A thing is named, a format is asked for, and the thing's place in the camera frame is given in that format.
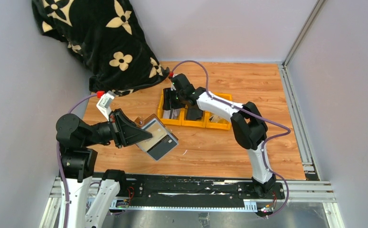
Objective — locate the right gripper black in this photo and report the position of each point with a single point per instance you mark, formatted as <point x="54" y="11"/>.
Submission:
<point x="168" y="95"/>

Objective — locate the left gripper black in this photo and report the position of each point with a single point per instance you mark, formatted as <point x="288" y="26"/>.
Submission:
<point x="124" y="129"/>

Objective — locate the dark grey credit card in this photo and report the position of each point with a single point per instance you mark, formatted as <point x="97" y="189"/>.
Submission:
<point x="161" y="148"/>

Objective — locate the brown leather card holder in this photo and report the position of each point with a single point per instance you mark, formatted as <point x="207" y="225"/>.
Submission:
<point x="155" y="127"/>

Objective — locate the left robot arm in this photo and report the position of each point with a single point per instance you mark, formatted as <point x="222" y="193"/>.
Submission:
<point x="77" y="160"/>

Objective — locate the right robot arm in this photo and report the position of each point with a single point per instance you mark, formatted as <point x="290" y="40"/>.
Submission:
<point x="249" y="128"/>

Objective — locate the silver cards pile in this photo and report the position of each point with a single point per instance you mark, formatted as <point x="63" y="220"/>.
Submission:
<point x="172" y="114"/>

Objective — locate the beige cards pile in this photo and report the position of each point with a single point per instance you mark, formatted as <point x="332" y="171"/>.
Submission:
<point x="216" y="119"/>

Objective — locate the yellow bin left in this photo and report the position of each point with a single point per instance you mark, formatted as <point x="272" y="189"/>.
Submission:
<point x="161" y="109"/>

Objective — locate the yellow bin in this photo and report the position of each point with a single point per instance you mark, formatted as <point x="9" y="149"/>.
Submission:
<point x="161" y="109"/>
<point x="186" y="123"/>
<point x="226" y="125"/>

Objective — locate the yellow bin middle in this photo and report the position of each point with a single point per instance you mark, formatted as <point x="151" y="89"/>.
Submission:
<point x="186" y="123"/>

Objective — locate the yellow bin right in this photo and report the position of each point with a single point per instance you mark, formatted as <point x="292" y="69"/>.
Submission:
<point x="226" y="125"/>

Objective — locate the black floral blanket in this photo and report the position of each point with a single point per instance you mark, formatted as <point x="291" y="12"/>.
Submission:
<point x="106" y="37"/>

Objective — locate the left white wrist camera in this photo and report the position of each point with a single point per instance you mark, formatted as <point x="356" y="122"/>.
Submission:
<point x="105" y="100"/>

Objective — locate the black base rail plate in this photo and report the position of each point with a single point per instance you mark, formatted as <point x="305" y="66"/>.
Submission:
<point x="195" y="192"/>

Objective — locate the aluminium frame post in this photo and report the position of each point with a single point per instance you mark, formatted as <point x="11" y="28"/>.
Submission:
<point x="303" y="32"/>

